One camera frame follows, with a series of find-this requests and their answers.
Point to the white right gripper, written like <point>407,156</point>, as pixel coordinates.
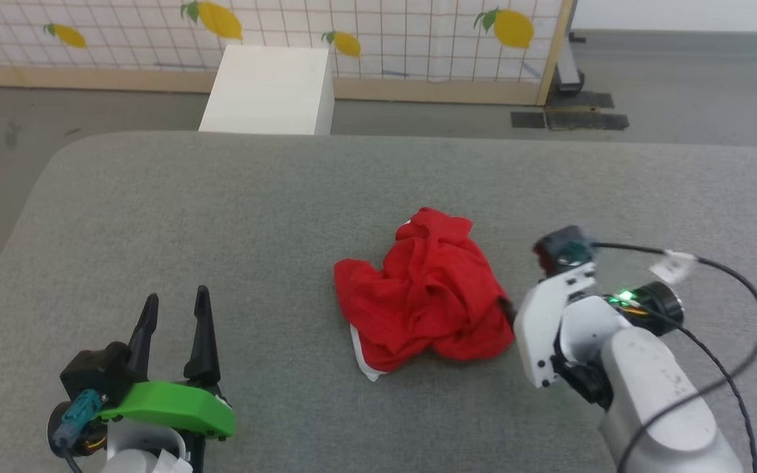
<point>549,322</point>

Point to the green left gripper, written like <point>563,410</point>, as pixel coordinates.
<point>168,407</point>

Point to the red garment with white band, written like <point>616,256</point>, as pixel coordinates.
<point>431,295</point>

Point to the small black floor mat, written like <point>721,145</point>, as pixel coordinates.
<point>528,119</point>

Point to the large black floor mat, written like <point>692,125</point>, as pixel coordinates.
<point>585,112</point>

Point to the grey metal stand foot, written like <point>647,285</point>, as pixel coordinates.
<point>569,66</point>

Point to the white box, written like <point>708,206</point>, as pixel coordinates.
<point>267,92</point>

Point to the lemon print partition screen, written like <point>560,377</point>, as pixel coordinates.
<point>385,39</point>

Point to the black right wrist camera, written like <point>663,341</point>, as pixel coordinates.
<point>562,249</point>

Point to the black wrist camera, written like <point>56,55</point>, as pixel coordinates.
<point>92,374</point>
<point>562,249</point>

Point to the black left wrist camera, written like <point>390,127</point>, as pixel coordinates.
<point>92,374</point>

